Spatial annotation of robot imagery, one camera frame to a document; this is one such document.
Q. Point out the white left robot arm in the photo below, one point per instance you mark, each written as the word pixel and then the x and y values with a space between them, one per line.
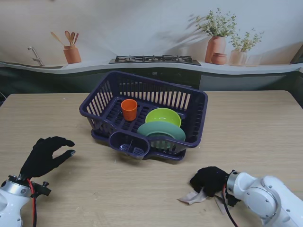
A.
pixel 10 203

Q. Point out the purple plastic dish rack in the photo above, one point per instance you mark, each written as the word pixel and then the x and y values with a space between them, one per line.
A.
pixel 142 94

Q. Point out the orange cup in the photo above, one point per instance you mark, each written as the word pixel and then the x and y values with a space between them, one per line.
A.
pixel 129 111

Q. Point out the teal plate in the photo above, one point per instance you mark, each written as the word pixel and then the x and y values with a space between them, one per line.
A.
pixel 161 130

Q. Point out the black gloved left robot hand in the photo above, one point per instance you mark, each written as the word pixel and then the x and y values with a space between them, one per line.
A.
pixel 42 158

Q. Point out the printed kitchen scene backdrop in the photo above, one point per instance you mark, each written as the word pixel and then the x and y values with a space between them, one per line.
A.
pixel 142 23

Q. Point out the grey wiping cloth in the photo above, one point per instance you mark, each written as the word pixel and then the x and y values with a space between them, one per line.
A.
pixel 194 197

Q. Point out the lime green bowl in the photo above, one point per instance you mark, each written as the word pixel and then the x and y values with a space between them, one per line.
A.
pixel 163 117

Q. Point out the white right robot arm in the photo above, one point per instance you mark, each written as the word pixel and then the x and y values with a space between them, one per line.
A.
pixel 265 198

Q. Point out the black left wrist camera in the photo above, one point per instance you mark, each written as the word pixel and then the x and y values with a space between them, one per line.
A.
pixel 42 189

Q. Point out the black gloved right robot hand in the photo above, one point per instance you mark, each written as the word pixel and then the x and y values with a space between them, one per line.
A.
pixel 208 179

